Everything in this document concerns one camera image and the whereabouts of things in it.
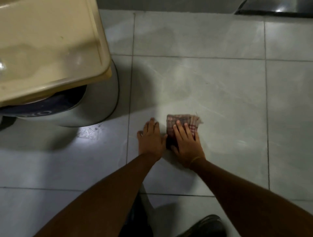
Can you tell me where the black shoe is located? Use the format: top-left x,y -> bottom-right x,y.
176,214 -> 227,237

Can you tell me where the dark glossy furniture base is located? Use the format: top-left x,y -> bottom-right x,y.
234,0 -> 313,18

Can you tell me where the white round drum, dark band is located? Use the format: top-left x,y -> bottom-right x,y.
0,60 -> 120,128

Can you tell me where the beige plastic lid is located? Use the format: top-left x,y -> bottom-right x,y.
0,0 -> 113,108

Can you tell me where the yellow wrist thread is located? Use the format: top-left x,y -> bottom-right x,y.
188,156 -> 203,169

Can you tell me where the person's left hand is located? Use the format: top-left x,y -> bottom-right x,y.
137,118 -> 168,162

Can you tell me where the person's right forearm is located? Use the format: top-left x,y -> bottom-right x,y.
189,158 -> 313,237

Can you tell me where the person's left forearm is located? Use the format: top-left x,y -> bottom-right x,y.
34,153 -> 158,237

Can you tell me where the checked cleaning cloth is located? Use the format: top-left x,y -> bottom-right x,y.
166,113 -> 203,149

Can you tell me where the dark trouser leg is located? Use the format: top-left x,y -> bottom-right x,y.
118,192 -> 154,237

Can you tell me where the person's right hand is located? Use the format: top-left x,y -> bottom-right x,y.
171,120 -> 206,169

